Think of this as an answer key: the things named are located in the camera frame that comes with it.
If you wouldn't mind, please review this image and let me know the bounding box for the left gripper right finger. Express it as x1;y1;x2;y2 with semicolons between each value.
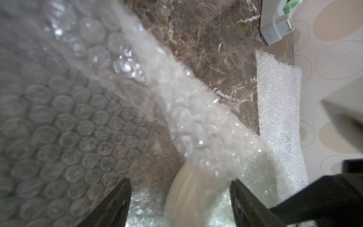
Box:
229;179;286;227

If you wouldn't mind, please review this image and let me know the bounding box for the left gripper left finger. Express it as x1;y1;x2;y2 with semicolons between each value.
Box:
76;178;132;227

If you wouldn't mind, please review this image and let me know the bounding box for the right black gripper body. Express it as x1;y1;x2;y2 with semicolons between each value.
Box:
270;159;363;227

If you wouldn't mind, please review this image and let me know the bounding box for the cream white bowl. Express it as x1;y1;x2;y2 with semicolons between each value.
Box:
164;164;236;227

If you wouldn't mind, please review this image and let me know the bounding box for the bubble wrap sheet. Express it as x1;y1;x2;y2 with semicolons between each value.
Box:
1;1;293;227
255;51;308;192

